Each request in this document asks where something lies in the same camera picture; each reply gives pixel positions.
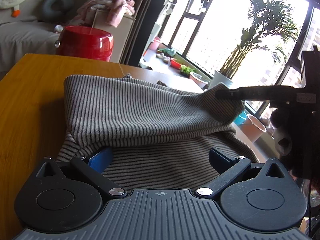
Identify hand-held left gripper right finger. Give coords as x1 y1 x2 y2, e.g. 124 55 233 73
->
196 147 288 201

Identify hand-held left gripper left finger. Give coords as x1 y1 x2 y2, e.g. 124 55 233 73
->
35 146 128 199

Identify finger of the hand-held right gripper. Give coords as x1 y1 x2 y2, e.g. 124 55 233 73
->
215 85 303 102

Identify grey striped knit garment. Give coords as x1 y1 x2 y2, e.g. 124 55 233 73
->
56 73 262 189

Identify pile of pink clothes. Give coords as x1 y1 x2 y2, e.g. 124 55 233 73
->
76 0 135 28

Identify person's right hand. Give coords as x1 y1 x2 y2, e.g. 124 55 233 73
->
270 107 298 178

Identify blue plastic bucket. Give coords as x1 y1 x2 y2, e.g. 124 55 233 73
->
234 110 248 127

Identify potted bamboo in white pot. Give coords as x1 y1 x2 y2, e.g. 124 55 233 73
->
211 0 300 90

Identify pink plastic bucket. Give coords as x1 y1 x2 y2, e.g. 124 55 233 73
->
239 114 267 143

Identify white and pink bowl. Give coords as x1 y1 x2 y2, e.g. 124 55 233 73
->
190 71 210 88

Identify small beige shoes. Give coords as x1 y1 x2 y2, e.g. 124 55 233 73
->
156 53 172 64

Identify pink cup on sill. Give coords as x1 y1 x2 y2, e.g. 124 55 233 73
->
149 36 161 51

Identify white upright mop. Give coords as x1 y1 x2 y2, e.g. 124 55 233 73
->
140 0 177 70

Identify red glossy drum stool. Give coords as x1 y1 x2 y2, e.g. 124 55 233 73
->
54 25 115 62

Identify beige and brown curtain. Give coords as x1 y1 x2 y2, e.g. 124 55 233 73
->
117 0 180 68

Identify sofa with grey cover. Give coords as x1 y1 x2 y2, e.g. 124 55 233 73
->
0 0 137 73

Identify grey neck pillow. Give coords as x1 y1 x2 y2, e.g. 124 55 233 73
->
41 0 75 23

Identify black window frame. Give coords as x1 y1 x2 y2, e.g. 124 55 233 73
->
160 0 320 120

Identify black cable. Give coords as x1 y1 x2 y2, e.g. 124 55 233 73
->
307 177 314 238

